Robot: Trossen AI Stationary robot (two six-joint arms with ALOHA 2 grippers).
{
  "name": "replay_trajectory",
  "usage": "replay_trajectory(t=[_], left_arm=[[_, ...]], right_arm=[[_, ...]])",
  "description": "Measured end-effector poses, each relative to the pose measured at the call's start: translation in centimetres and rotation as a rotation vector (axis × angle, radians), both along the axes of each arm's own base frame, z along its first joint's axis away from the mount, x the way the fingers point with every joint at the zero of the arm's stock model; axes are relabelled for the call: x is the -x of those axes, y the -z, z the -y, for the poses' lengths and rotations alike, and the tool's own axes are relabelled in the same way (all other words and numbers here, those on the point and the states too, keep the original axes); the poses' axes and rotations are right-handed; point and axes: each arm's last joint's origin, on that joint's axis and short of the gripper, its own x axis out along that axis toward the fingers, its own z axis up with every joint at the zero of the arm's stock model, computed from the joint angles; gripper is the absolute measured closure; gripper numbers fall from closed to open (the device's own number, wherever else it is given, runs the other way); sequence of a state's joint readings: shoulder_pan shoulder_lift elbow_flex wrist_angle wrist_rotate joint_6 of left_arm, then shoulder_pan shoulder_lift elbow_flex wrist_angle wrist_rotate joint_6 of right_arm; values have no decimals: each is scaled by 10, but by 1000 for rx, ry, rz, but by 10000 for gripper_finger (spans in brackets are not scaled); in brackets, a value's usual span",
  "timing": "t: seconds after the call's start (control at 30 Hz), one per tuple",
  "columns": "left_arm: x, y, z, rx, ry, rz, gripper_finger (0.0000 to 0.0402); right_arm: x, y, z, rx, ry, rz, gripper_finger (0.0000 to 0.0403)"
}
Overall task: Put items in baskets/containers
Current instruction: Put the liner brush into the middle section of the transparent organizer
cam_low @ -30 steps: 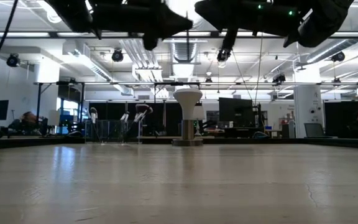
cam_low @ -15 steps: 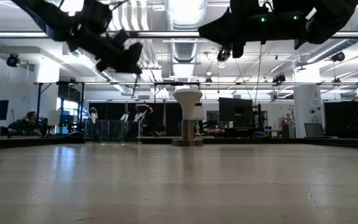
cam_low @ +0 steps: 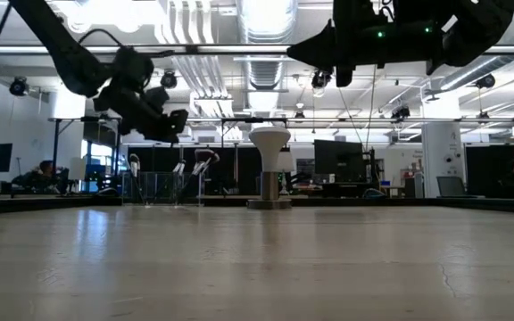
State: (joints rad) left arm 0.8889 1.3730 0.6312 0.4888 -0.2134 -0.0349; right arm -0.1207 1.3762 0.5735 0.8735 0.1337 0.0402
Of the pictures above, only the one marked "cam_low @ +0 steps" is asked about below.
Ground thin black makeup brush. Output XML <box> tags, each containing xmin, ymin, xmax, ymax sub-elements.
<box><xmin>167</xmin><ymin>160</ymin><xmax>187</xmax><ymax>202</ymax></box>

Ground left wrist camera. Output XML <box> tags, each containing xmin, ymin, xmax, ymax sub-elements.
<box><xmin>143</xmin><ymin>85</ymin><xmax>171</xmax><ymax>109</ymax></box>

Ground clear acrylic organizer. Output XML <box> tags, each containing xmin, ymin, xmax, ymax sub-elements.
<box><xmin>120</xmin><ymin>170</ymin><xmax>205</xmax><ymax>208</ymax></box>

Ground white shade table lamp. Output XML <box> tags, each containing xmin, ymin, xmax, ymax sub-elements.
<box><xmin>276</xmin><ymin>150</ymin><xmax>297</xmax><ymax>196</ymax></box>

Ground grey open laptop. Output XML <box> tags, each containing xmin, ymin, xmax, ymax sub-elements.
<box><xmin>435</xmin><ymin>175</ymin><xmax>468</xmax><ymax>199</ymax></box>

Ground black metal gantry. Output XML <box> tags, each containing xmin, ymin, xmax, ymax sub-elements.
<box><xmin>47</xmin><ymin>115</ymin><xmax>514</xmax><ymax>195</ymax></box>

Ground black ceiling spotlight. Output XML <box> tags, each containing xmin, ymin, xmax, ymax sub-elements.
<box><xmin>159</xmin><ymin>70</ymin><xmax>179</xmax><ymax>90</ymax></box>
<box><xmin>390</xmin><ymin>104</ymin><xmax>412</xmax><ymax>121</ymax></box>
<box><xmin>8</xmin><ymin>76</ymin><xmax>29</xmax><ymax>97</ymax></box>
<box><xmin>311</xmin><ymin>70</ymin><xmax>333</xmax><ymax>89</ymax></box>
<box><xmin>475</xmin><ymin>73</ymin><xmax>497</xmax><ymax>90</ymax></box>

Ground white mushroom lamp metal base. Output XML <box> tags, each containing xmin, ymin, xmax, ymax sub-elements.
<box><xmin>245</xmin><ymin>125</ymin><xmax>294</xmax><ymax>211</ymax></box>

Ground white lampshade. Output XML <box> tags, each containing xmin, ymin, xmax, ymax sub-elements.
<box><xmin>68</xmin><ymin>156</ymin><xmax>88</xmax><ymax>182</ymax></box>

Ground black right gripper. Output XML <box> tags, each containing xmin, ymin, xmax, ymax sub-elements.
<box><xmin>286</xmin><ymin>0</ymin><xmax>403</xmax><ymax>89</ymax></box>

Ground black desk monitor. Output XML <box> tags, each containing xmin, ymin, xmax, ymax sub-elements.
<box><xmin>313</xmin><ymin>138</ymin><xmax>366</xmax><ymax>184</ymax></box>

